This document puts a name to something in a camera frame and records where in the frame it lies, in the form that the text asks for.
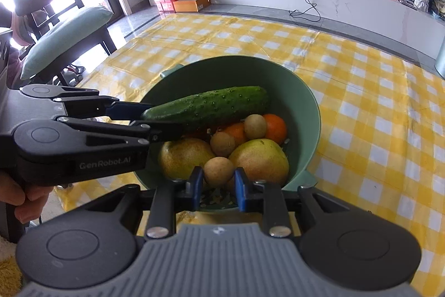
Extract yellow fuzzy cloth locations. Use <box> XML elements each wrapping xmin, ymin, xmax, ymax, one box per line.
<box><xmin>0</xmin><ymin>236</ymin><xmax>22</xmax><ymax>297</ymax></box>

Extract pale green cushion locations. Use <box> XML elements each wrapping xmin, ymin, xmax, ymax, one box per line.
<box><xmin>20</xmin><ymin>6</ymin><xmax>114</xmax><ymax>81</ymax></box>

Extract yellow checked tablecloth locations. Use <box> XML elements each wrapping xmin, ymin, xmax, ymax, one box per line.
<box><xmin>57</xmin><ymin>13</ymin><xmax>445</xmax><ymax>291</ymax></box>

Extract flat orange cardboard box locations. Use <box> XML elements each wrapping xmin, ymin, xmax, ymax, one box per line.
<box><xmin>172</xmin><ymin>0</ymin><xmax>212</xmax><ymax>13</ymax></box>

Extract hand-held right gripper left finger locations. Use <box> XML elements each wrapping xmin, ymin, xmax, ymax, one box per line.
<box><xmin>92</xmin><ymin>166</ymin><xmax>204</xmax><ymax>240</ymax></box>

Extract brown longan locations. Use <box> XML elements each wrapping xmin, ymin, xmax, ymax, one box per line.
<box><xmin>244</xmin><ymin>114</ymin><xmax>268</xmax><ymax>141</ymax></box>
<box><xmin>203</xmin><ymin>156</ymin><xmax>236</xmax><ymax>189</ymax></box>
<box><xmin>210</xmin><ymin>131</ymin><xmax>236</xmax><ymax>158</ymax></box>

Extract red orange box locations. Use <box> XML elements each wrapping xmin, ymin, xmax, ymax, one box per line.
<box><xmin>149</xmin><ymin>0</ymin><xmax>186</xmax><ymax>13</ymax></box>

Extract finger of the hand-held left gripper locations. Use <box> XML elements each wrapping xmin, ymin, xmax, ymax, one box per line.
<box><xmin>52</xmin><ymin>87</ymin><xmax>154</xmax><ymax>121</ymax></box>
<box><xmin>65</xmin><ymin>121</ymin><xmax>185</xmax><ymax>149</ymax></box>

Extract person's left hand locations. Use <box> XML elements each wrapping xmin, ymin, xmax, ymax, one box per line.
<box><xmin>0</xmin><ymin>171</ymin><xmax>55</xmax><ymax>224</ymax></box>

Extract green colander bowl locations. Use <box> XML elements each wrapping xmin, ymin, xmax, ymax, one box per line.
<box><xmin>137</xmin><ymin>55</ymin><xmax>321</xmax><ymax>213</ymax></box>

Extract small tangerine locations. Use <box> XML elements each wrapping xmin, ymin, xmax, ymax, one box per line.
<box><xmin>222</xmin><ymin>122</ymin><xmax>248</xmax><ymax>148</ymax></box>
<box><xmin>262</xmin><ymin>113</ymin><xmax>288</xmax><ymax>146</ymax></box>

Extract white marble console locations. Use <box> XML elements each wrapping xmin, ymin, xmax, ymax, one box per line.
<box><xmin>181</xmin><ymin>0</ymin><xmax>445</xmax><ymax>62</ymax></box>

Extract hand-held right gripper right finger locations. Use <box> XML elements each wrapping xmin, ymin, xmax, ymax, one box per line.
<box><xmin>234</xmin><ymin>168</ymin><xmax>352</xmax><ymax>238</ymax></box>

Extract green cucumber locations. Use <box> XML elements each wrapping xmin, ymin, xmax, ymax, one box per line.
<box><xmin>141</xmin><ymin>85</ymin><xmax>270</xmax><ymax>135</ymax></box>

